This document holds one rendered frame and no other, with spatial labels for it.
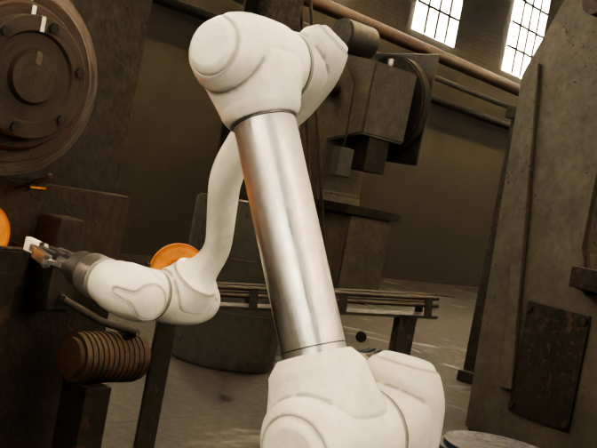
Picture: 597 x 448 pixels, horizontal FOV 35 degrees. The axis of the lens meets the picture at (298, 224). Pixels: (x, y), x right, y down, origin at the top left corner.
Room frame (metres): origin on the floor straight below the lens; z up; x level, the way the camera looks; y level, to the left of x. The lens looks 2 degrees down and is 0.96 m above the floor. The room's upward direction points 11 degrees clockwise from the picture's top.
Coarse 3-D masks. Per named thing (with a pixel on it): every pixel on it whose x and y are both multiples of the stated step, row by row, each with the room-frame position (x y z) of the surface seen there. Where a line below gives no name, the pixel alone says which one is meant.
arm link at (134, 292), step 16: (96, 272) 1.84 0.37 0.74; (112, 272) 1.82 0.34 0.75; (128, 272) 1.81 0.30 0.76; (144, 272) 1.81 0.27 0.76; (160, 272) 1.89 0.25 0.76; (96, 288) 1.82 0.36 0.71; (112, 288) 1.80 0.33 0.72; (128, 288) 1.78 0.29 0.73; (144, 288) 1.78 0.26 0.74; (160, 288) 1.80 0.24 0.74; (112, 304) 1.80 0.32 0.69; (128, 304) 1.77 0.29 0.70; (144, 304) 1.77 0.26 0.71; (160, 304) 1.80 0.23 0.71; (144, 320) 1.79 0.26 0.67
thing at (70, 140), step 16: (64, 0) 2.27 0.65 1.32; (80, 16) 2.31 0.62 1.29; (80, 32) 2.32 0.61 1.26; (96, 64) 2.37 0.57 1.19; (96, 80) 2.37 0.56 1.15; (80, 128) 2.36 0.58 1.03; (64, 144) 2.33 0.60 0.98; (0, 160) 2.20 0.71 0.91; (32, 160) 2.27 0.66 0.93; (48, 160) 2.30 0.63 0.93
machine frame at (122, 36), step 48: (96, 0) 2.52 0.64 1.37; (144, 0) 2.64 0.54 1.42; (96, 48) 2.54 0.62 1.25; (96, 96) 2.56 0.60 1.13; (96, 144) 2.58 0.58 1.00; (0, 192) 2.32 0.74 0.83; (48, 192) 2.43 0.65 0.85; (96, 192) 2.54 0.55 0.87; (96, 240) 2.56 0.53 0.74; (48, 336) 2.48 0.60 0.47; (0, 384) 2.40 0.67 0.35; (48, 384) 2.51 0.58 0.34; (0, 432) 2.41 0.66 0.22; (48, 432) 2.53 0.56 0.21
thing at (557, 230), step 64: (576, 0) 4.29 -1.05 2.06; (576, 64) 4.23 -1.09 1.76; (576, 128) 4.17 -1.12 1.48; (512, 192) 4.42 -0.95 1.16; (576, 192) 4.12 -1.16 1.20; (512, 256) 4.32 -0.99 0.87; (576, 256) 4.07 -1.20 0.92; (512, 320) 4.26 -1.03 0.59; (576, 320) 4.00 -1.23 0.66; (512, 384) 4.21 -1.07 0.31; (576, 384) 3.95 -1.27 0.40
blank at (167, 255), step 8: (168, 248) 2.45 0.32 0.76; (176, 248) 2.46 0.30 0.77; (184, 248) 2.46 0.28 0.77; (192, 248) 2.47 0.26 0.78; (160, 256) 2.45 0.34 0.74; (168, 256) 2.45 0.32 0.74; (176, 256) 2.46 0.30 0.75; (184, 256) 2.46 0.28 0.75; (192, 256) 2.47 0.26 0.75; (152, 264) 2.44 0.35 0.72; (160, 264) 2.45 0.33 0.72; (168, 264) 2.45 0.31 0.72
